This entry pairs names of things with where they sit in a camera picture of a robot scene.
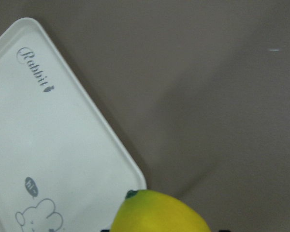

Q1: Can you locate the yellow lemon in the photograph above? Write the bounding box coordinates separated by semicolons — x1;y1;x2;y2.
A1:
110;189;211;232

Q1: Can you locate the white rabbit tray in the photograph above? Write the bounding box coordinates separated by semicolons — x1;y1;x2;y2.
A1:
0;18;146;232

